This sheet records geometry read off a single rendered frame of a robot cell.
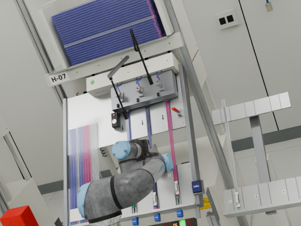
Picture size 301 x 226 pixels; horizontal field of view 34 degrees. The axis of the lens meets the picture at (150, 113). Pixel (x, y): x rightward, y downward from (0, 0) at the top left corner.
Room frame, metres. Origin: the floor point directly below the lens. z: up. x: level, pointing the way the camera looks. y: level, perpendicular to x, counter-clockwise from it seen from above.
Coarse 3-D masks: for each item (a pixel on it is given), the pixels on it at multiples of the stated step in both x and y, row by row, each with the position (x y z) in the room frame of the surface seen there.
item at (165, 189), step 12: (180, 168) 2.07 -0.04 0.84; (168, 180) 2.06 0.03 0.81; (180, 180) 2.03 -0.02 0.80; (192, 180) 2.00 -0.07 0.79; (156, 192) 2.05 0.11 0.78; (168, 192) 2.02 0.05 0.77; (180, 192) 2.00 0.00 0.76; (192, 192) 1.97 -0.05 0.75; (144, 204) 2.05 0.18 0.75; (168, 204) 1.99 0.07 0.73
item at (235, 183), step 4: (224, 100) 2.06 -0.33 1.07; (224, 104) 2.04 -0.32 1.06; (224, 108) 2.03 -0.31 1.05; (224, 112) 2.02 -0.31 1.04; (224, 116) 2.01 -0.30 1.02; (224, 120) 2.00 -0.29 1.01; (228, 128) 1.97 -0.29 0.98; (228, 132) 1.95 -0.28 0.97; (228, 136) 1.94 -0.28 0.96; (228, 140) 1.93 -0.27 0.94; (228, 144) 1.92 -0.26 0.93; (228, 148) 1.91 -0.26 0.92; (232, 152) 1.90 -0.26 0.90; (232, 156) 1.88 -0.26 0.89; (232, 160) 1.87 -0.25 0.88; (232, 164) 1.86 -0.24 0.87; (232, 168) 1.85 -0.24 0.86; (232, 172) 1.84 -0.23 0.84; (232, 176) 1.83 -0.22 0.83; (236, 180) 1.81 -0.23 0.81; (236, 184) 1.80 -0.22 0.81; (236, 188) 1.79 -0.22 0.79; (240, 208) 1.73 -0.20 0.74
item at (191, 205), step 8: (160, 208) 1.98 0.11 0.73; (168, 208) 1.96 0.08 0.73; (176, 208) 1.95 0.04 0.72; (184, 208) 1.96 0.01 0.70; (192, 208) 1.96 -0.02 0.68; (128, 216) 2.03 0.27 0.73; (136, 216) 2.03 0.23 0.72; (144, 216) 2.03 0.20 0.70; (80, 224) 2.12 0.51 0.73; (88, 224) 2.10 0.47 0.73
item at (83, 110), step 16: (80, 96) 2.59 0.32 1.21; (80, 112) 2.53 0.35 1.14; (96, 112) 2.48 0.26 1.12; (112, 112) 2.43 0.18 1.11; (144, 112) 2.34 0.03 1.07; (160, 112) 2.29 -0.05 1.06; (112, 128) 2.37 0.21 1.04; (144, 128) 2.28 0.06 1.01; (160, 128) 2.24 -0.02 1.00; (176, 128) 2.20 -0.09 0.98; (112, 144) 2.32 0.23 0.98
